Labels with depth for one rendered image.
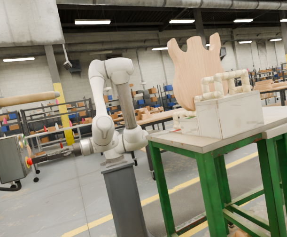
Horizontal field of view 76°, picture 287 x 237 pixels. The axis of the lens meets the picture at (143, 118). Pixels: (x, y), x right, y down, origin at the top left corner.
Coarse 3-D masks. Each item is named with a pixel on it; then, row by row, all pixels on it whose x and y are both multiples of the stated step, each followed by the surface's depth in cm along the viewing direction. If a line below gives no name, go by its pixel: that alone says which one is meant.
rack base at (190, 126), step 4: (180, 120) 104; (184, 120) 101; (188, 120) 97; (192, 120) 94; (196, 120) 91; (180, 124) 105; (184, 124) 102; (188, 124) 98; (192, 124) 95; (196, 124) 92; (184, 128) 103; (188, 128) 99; (192, 128) 96; (196, 128) 93; (184, 132) 103; (188, 132) 100; (192, 132) 97; (196, 132) 93
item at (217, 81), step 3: (213, 78) 80; (216, 78) 79; (219, 78) 79; (216, 81) 79; (219, 81) 79; (216, 84) 79; (219, 84) 79; (216, 87) 80; (219, 87) 79; (222, 87) 79; (216, 90) 80; (219, 90) 79; (222, 90) 79; (222, 93) 79; (222, 96) 79
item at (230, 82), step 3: (228, 81) 93; (231, 81) 92; (228, 84) 94; (231, 84) 93; (234, 84) 93; (228, 87) 94; (231, 87) 93; (234, 87) 93; (231, 90) 93; (231, 93) 93; (234, 93) 93
